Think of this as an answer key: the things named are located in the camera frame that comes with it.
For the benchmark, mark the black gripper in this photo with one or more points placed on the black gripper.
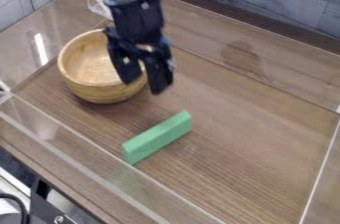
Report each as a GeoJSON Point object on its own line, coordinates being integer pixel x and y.
{"type": "Point", "coordinates": [136, 39]}

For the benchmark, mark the green rectangular block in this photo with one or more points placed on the green rectangular block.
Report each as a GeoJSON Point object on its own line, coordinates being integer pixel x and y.
{"type": "Point", "coordinates": [154, 138]}

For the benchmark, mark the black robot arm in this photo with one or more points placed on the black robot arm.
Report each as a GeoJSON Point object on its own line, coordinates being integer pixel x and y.
{"type": "Point", "coordinates": [137, 44]}

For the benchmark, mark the wooden bowl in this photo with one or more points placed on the wooden bowl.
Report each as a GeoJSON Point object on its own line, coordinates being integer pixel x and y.
{"type": "Point", "coordinates": [88, 72]}

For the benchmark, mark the clear acrylic corner bracket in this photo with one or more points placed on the clear acrylic corner bracket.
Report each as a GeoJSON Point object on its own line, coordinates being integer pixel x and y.
{"type": "Point", "coordinates": [98, 8]}

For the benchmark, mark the black table frame bracket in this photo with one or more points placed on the black table frame bracket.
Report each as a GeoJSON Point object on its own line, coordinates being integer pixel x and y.
{"type": "Point", "coordinates": [42, 211]}

